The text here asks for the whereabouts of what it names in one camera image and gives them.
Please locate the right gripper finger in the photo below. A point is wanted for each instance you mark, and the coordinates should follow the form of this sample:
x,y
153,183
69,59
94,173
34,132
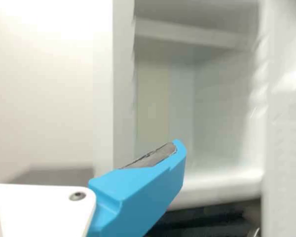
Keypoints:
x,y
143,187

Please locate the black platform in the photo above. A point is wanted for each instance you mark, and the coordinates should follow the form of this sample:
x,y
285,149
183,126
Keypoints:
x,y
212,222

